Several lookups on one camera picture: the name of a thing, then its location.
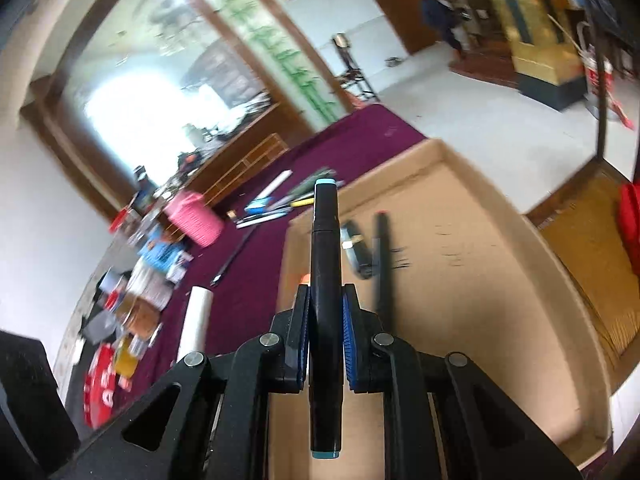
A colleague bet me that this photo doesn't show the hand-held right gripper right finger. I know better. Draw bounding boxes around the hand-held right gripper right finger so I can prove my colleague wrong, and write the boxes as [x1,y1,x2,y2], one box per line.
[341,282,583,480]

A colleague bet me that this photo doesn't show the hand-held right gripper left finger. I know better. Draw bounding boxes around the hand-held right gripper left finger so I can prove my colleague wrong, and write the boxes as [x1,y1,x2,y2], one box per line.
[50,284,313,480]

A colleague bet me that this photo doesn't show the black marker red caps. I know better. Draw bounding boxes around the black marker red caps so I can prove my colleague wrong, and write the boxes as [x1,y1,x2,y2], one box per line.
[372,208,398,333]

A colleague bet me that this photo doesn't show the black marker blue caps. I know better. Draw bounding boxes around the black marker blue caps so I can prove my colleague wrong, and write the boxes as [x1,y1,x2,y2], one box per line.
[307,178,346,460]

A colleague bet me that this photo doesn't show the black lipstick gold band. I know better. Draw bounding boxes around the black lipstick gold band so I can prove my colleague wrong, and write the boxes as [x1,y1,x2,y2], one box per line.
[340,220,376,278]

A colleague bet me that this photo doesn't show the white marker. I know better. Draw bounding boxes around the white marker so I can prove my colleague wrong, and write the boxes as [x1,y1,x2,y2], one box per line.
[176,286,215,363]

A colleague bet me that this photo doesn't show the cardboard box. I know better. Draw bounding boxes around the cardboard box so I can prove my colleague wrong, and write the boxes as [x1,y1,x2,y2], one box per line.
[267,137,616,480]

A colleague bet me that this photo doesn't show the purple velvet tablecloth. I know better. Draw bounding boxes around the purple velvet tablecloth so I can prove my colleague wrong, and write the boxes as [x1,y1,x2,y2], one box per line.
[65,102,431,441]

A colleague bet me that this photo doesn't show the slim black pen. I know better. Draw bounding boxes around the slim black pen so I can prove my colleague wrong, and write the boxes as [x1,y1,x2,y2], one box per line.
[210,225,258,288]

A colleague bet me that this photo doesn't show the white pen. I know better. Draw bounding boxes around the white pen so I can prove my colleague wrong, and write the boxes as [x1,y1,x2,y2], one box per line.
[235,212,291,231]

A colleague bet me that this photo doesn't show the green pen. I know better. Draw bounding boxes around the green pen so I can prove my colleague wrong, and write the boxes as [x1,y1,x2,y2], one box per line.
[282,166,346,201]

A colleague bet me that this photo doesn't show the white stick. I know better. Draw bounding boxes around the white stick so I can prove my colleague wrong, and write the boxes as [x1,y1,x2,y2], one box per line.
[250,169,293,206]

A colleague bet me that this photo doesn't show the orange print box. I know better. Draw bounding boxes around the orange print box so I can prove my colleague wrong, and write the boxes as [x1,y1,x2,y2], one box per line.
[120,300,163,336]

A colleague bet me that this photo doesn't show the blue white package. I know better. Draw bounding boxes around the blue white package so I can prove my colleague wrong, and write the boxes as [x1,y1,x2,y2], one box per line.
[137,237,193,281]

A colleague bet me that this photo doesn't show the yellow packet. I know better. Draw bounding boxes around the yellow packet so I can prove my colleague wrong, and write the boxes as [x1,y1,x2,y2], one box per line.
[114,337,146,378]

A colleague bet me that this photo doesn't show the wooden counter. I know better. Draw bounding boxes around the wooden counter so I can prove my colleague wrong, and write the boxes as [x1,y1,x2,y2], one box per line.
[165,102,291,211]

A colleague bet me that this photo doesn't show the red package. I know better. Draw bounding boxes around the red package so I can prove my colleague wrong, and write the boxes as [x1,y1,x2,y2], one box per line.
[82,342,133,428]

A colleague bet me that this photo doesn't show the dark wooden chair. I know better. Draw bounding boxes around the dark wooden chair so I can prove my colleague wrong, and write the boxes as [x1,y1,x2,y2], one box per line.
[332,32,378,103]

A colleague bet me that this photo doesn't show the red cloth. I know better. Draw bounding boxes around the red cloth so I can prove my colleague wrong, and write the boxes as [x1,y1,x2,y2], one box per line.
[616,182,640,276]

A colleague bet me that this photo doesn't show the wooden door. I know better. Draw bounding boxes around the wooden door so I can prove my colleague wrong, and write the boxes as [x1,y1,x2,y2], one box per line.
[352,0,441,56]

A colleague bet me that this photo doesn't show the gold black pillar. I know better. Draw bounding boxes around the gold black pillar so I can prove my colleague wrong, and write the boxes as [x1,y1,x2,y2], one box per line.
[467,0,591,111]

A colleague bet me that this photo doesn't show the white red bucket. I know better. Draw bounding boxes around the white red bucket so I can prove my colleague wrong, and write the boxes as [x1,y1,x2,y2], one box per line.
[580,45,616,106]

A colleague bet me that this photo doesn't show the bamboo wall painting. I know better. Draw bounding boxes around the bamboo wall painting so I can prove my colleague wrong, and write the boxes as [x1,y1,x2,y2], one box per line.
[215,0,336,121]

